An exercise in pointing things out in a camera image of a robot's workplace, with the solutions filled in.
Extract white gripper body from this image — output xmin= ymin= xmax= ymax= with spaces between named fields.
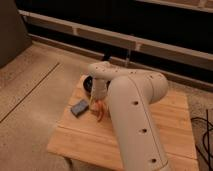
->
xmin=91 ymin=78 xmax=107 ymax=100

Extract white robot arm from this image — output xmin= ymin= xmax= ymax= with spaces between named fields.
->
xmin=88 ymin=61 xmax=172 ymax=171

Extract black bowl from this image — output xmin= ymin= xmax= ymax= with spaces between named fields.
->
xmin=83 ymin=76 xmax=110 ymax=94

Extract blue grey sponge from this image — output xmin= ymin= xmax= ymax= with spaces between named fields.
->
xmin=70 ymin=99 xmax=89 ymax=117

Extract wooden table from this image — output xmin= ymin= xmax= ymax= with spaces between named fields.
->
xmin=46 ymin=73 xmax=200 ymax=171

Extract white window rail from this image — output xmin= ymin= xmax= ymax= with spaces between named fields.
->
xmin=19 ymin=10 xmax=213 ymax=71

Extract black cables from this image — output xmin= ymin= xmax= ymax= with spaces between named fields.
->
xmin=190 ymin=109 xmax=213 ymax=171

